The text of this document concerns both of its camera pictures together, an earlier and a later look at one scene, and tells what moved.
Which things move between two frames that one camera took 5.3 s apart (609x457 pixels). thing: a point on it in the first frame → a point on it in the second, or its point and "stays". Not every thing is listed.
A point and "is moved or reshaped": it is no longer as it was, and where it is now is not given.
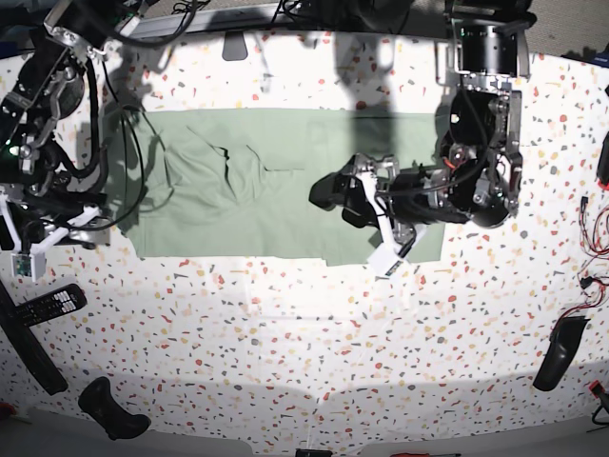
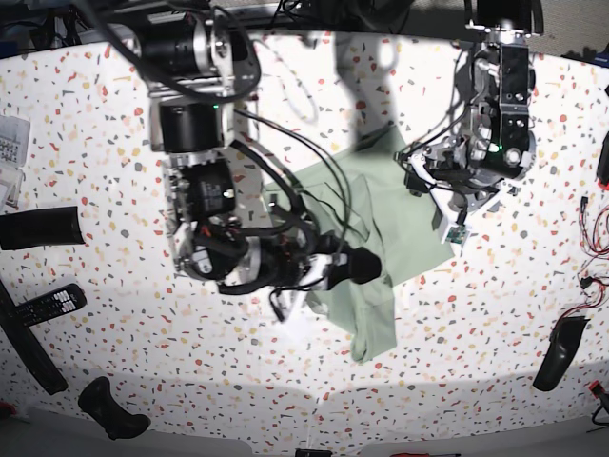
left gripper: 42,216 → 277,261
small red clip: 597,387 stays
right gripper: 426,196 → 450,164
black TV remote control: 60,302 stays
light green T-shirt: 236,184 is moved or reshaped
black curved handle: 563,341 stays
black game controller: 99,401 stays
